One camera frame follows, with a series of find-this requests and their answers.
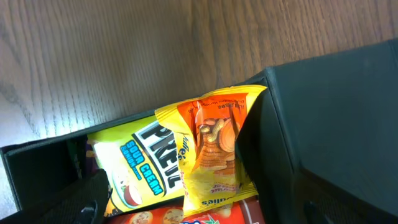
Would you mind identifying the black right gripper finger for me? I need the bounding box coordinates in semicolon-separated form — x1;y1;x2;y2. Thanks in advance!
1;169;109;224

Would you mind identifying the green Pretz snack box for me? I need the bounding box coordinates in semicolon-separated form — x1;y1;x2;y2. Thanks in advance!
87;116;184;217

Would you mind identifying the large yellow snack packet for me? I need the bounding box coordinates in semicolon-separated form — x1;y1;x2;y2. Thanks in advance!
155;85;266;217

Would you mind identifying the red Hello Panda box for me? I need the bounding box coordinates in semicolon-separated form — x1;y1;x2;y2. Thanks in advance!
105;196;266;224

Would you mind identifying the black gift box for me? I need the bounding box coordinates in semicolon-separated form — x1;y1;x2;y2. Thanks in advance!
1;39;397;223

